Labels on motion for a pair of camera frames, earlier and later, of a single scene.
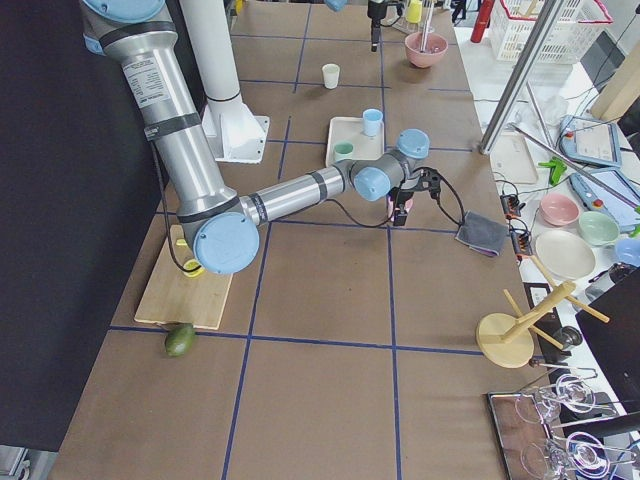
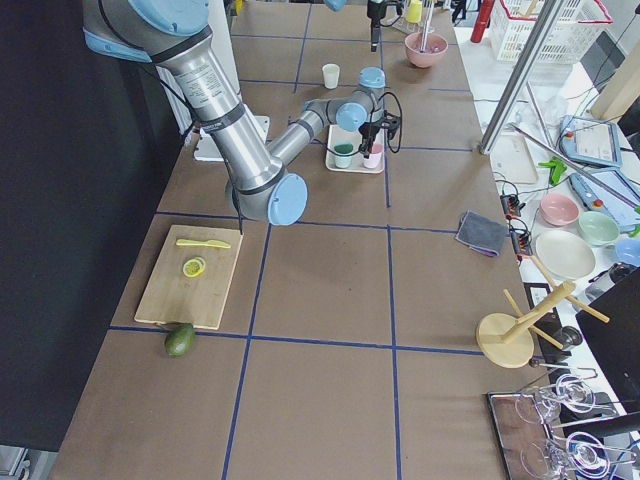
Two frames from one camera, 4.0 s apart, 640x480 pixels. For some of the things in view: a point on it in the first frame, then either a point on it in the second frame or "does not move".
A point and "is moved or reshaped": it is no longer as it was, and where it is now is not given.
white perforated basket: [577, 25] does not move
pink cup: [391, 206] is moved or reshaped
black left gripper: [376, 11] does not move
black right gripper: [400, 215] → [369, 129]
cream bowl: [564, 255] does not move
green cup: [343, 150] does not move
